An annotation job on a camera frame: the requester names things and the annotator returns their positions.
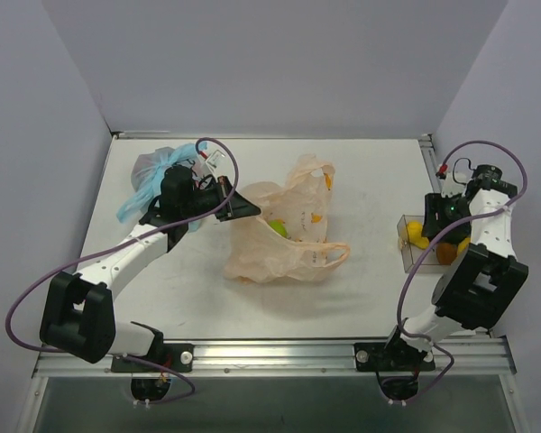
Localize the yellow fake lemon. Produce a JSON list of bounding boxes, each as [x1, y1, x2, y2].
[[406, 220, 430, 250]]

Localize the brown fake fruit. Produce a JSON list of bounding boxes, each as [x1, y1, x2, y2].
[[436, 243, 458, 266]]

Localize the green fake apple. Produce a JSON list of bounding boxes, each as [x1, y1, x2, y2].
[[268, 219, 289, 238]]

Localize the translucent orange plastic bag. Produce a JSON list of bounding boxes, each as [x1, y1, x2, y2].
[[224, 154, 351, 283]]

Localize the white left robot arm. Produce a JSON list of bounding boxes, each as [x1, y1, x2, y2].
[[40, 166, 261, 371]]

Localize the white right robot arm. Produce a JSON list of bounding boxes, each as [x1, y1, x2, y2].
[[381, 164, 528, 369]]

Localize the blue tied plastic bag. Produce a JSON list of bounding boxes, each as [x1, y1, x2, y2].
[[116, 143, 206, 224]]

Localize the gold box knob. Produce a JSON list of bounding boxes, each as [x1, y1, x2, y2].
[[398, 235, 409, 250]]

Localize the clear acrylic box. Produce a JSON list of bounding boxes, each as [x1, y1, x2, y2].
[[396, 215, 447, 274]]

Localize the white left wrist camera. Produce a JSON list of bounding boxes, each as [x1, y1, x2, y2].
[[198, 150, 226, 179]]

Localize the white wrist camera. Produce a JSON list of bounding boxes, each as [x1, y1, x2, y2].
[[436, 164, 469, 198], [198, 150, 226, 179]]

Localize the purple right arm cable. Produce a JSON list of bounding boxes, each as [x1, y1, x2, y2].
[[396, 140, 531, 339]]

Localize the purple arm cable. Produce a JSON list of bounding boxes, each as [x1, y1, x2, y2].
[[396, 140, 531, 339], [5, 137, 240, 352]]

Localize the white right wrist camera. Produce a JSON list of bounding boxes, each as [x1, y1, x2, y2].
[[436, 164, 469, 198]]

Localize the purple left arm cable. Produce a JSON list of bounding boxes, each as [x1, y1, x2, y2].
[[5, 137, 240, 352]]

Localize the aluminium front rail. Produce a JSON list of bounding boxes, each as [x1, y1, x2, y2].
[[33, 334, 516, 379]]

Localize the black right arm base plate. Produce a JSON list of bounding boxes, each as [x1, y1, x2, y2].
[[353, 342, 436, 373]]

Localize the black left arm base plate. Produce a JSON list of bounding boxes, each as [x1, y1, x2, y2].
[[110, 343, 195, 373]]

